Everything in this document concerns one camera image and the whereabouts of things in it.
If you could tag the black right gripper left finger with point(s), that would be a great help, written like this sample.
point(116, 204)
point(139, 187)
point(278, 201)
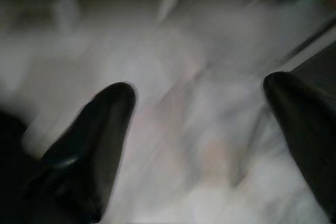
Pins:
point(99, 142)

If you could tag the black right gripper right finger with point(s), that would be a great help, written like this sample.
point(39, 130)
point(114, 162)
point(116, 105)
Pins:
point(307, 129)

